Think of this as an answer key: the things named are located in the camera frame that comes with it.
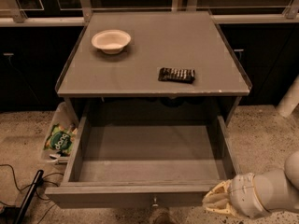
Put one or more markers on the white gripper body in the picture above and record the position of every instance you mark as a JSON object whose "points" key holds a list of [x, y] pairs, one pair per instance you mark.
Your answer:
{"points": [[243, 194]]}

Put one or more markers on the grey drawer cabinet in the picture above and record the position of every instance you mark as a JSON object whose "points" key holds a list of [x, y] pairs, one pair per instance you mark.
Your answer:
{"points": [[183, 40]]}

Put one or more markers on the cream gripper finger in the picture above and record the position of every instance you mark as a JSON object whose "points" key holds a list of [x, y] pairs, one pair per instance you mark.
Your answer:
{"points": [[219, 203], [222, 187]]}

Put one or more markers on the white paper bowl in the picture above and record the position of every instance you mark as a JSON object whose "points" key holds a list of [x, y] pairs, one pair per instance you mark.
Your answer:
{"points": [[111, 41]]}

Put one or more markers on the dark snack bar wrapper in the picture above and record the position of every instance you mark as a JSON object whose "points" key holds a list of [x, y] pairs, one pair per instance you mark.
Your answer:
{"points": [[177, 75]]}

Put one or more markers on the clear plastic bin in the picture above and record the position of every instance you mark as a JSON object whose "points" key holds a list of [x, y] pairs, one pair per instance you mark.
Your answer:
{"points": [[62, 117]]}

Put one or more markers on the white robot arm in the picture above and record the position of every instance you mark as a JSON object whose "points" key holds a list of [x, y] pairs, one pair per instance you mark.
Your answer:
{"points": [[266, 141]]}

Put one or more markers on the grey top drawer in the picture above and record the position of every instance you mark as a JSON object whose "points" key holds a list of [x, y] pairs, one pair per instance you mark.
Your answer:
{"points": [[139, 165]]}

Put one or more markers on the black bar on floor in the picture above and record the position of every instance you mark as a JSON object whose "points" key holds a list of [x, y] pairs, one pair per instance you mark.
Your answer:
{"points": [[28, 197]]}

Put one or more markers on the green snack bag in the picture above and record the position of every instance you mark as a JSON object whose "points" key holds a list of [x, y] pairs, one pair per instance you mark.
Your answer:
{"points": [[61, 139]]}

